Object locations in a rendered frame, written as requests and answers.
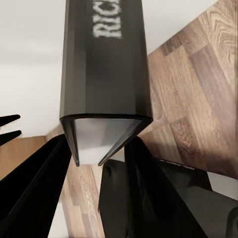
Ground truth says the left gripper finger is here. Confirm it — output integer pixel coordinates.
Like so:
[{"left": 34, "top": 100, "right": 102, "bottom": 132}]
[
  {"left": 0, "top": 115, "right": 20, "bottom": 127},
  {"left": 0, "top": 130, "right": 21, "bottom": 146}
]

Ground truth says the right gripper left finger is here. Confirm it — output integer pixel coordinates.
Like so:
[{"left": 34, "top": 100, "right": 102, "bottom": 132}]
[{"left": 0, "top": 133, "right": 72, "bottom": 238}]

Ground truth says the hardback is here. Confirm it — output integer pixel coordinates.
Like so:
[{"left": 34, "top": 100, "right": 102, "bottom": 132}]
[{"left": 59, "top": 0, "right": 154, "bottom": 167}]

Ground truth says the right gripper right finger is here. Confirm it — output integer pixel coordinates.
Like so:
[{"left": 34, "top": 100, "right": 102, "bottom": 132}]
[{"left": 124, "top": 136, "right": 208, "bottom": 238}]

